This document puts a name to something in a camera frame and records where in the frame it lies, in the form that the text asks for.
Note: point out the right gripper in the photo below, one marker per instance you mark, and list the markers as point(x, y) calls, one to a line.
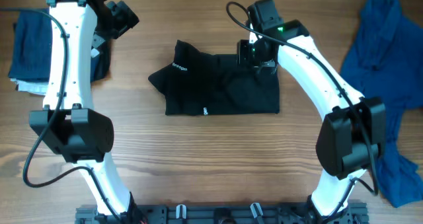
point(244, 52)

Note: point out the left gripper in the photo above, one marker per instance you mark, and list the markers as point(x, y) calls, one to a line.
point(123, 18)

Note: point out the black t-shirt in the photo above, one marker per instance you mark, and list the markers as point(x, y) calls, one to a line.
point(201, 84)

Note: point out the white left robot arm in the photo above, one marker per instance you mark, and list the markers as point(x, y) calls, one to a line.
point(68, 123)

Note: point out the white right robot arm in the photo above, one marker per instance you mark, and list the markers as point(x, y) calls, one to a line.
point(352, 135)

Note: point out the folded black garment in stack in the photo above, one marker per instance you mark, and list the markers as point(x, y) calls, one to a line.
point(100, 64)

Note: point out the folded navy blue garment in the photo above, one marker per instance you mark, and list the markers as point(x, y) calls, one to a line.
point(32, 49)

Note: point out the folded white garment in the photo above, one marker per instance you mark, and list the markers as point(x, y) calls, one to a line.
point(37, 88)

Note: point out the blue garment on right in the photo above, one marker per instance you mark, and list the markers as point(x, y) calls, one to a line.
point(385, 60)

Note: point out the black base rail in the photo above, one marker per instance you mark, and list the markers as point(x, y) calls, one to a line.
point(254, 213)

